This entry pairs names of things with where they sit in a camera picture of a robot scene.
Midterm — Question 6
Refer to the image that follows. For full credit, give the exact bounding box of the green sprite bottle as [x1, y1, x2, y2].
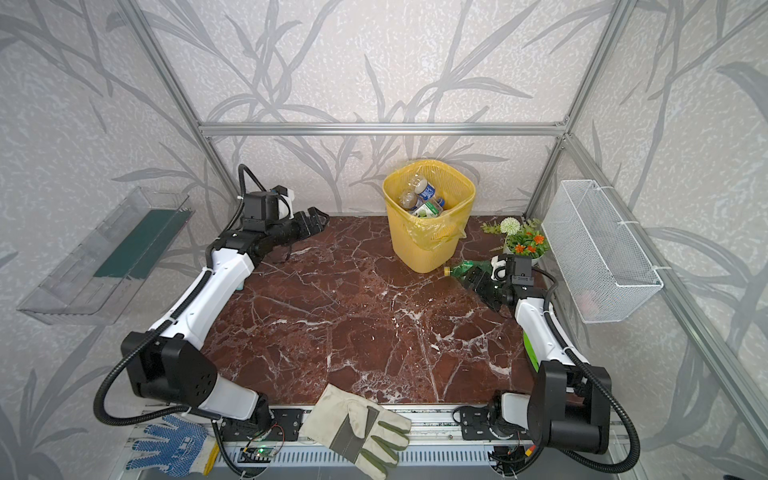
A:
[443, 260, 493, 288]

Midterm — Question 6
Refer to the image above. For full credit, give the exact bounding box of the blue pepsi bottle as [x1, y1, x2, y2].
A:
[398, 191, 420, 211]
[409, 174, 445, 208]

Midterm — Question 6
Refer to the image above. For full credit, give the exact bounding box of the square lime label bottle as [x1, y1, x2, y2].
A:
[412, 201, 443, 218]

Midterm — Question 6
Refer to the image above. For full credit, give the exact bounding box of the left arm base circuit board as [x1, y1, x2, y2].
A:
[237, 445, 282, 465]

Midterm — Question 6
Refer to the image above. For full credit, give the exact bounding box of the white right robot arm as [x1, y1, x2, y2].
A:
[444, 254, 641, 475]

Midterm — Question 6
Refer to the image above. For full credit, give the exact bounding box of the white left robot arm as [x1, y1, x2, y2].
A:
[93, 186, 330, 433]

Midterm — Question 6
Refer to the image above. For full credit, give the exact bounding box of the right arm base wiring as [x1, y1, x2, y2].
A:
[488, 440, 541, 478]

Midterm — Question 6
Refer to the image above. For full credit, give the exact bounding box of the yellow ribbed waste bin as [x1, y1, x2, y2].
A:
[382, 159, 476, 273]

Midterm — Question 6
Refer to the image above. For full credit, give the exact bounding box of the potted artificial flower plant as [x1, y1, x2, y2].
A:
[481, 217, 551, 264]

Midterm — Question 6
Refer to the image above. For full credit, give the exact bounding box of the dark green shelf mat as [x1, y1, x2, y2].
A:
[94, 209, 193, 280]

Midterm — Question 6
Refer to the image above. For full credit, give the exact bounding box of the beige leather work glove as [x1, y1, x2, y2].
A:
[300, 384, 412, 479]

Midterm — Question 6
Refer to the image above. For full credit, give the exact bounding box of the blue dotted knit glove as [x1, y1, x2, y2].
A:
[125, 415, 220, 478]

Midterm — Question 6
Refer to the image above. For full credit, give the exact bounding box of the white wire mesh basket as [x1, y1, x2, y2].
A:
[543, 180, 664, 324]

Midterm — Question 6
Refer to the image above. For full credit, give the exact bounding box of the clear plastic wall shelf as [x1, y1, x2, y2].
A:
[17, 187, 194, 326]

